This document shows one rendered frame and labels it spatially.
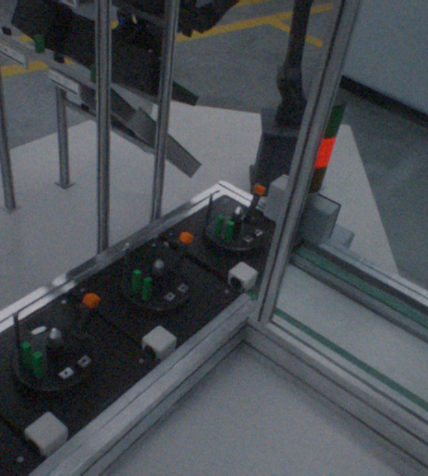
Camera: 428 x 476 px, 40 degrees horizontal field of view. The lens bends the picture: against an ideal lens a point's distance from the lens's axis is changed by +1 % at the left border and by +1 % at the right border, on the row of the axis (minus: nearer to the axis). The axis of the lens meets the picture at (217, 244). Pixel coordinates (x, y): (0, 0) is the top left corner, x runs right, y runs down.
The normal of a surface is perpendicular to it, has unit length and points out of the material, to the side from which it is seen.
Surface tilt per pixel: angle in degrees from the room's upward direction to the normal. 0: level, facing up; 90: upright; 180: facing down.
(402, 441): 90
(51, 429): 0
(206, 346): 0
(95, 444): 0
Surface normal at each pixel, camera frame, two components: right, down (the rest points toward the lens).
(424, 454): -0.61, 0.43
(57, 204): 0.13, -0.76
